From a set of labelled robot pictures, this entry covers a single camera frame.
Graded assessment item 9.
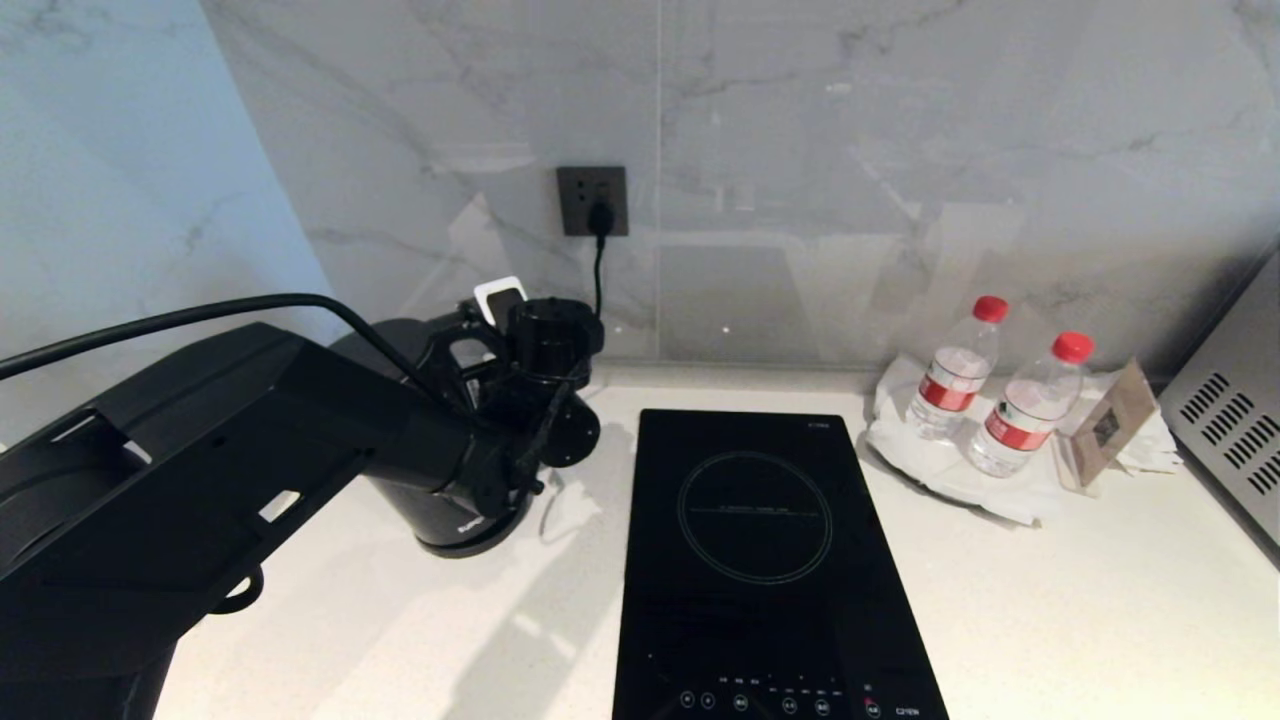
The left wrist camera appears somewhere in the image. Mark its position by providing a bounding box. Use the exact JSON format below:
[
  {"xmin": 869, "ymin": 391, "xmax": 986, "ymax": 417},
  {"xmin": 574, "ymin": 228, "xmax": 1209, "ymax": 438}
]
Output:
[{"xmin": 428, "ymin": 277, "xmax": 529, "ymax": 389}]

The black cable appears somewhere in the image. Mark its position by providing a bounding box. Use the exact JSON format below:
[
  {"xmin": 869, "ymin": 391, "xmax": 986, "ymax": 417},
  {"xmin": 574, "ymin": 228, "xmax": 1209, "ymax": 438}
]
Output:
[{"xmin": 0, "ymin": 293, "xmax": 453, "ymax": 411}]

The red capped water bottle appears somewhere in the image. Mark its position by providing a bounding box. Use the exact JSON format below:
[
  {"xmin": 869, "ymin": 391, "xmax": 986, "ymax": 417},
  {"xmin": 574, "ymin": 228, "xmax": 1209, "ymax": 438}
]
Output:
[
  {"xmin": 907, "ymin": 296, "xmax": 1011, "ymax": 442},
  {"xmin": 966, "ymin": 331, "xmax": 1097, "ymax": 479}
]

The black induction cooktop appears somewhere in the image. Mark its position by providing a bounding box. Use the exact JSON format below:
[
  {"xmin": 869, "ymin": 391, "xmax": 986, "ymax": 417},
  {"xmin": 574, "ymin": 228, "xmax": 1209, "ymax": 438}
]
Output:
[{"xmin": 611, "ymin": 408, "xmax": 951, "ymax": 720}]

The black kettle power base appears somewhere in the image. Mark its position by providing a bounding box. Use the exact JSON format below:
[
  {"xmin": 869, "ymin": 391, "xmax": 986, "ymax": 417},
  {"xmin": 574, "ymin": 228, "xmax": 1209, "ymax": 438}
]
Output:
[{"xmin": 416, "ymin": 512, "xmax": 535, "ymax": 559}]

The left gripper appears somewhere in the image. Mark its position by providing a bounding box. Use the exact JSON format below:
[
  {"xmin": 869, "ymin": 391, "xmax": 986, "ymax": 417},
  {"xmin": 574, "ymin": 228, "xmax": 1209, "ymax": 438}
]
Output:
[{"xmin": 452, "ymin": 340, "xmax": 541, "ymax": 429}]

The brown card stand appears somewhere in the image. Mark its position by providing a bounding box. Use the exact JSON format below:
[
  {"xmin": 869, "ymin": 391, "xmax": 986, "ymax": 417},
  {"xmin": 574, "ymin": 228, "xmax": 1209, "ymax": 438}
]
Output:
[{"xmin": 1056, "ymin": 357, "xmax": 1162, "ymax": 492}]

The dark grey wall outlet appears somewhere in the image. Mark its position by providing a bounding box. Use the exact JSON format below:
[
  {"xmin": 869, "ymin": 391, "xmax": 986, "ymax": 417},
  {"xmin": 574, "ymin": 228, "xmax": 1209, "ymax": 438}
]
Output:
[{"xmin": 556, "ymin": 166, "xmax": 629, "ymax": 238}]

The black electric kettle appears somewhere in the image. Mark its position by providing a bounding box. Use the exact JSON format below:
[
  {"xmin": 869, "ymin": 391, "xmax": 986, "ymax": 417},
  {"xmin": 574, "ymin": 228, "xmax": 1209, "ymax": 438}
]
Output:
[{"xmin": 335, "ymin": 318, "xmax": 536, "ymax": 549}]

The silver vented appliance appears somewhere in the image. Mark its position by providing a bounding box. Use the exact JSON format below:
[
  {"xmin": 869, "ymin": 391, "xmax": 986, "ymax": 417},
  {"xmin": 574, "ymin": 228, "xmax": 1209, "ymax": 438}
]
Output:
[{"xmin": 1159, "ymin": 248, "xmax": 1280, "ymax": 549}]

